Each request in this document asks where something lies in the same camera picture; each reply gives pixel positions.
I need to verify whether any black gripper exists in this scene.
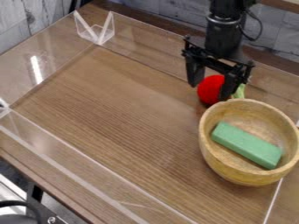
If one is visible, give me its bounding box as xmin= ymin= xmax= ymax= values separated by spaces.
xmin=182 ymin=35 xmax=255 ymax=101

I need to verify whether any red plush fruit green leaf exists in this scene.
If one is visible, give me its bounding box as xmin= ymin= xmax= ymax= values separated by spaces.
xmin=198 ymin=74 xmax=247 ymax=105

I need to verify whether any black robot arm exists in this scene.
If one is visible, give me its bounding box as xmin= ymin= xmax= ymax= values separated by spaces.
xmin=182 ymin=0 xmax=258 ymax=101

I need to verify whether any wooden bowl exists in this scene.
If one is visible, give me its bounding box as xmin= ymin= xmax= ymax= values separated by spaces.
xmin=199 ymin=99 xmax=299 ymax=186

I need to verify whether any green rectangular block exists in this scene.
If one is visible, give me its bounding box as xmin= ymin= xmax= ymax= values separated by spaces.
xmin=211 ymin=122 xmax=283 ymax=170

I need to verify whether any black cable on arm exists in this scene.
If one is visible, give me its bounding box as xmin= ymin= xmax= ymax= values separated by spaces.
xmin=238 ymin=8 xmax=265 ymax=42

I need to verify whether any clear acrylic tray wall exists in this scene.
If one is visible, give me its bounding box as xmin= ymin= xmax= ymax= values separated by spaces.
xmin=0 ymin=99 xmax=198 ymax=224

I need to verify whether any black metal table frame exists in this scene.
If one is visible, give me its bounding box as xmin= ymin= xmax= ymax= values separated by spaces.
xmin=24 ymin=182 xmax=71 ymax=224

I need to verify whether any black cable bottom left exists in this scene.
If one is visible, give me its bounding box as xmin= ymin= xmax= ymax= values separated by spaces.
xmin=0 ymin=198 xmax=39 ymax=224

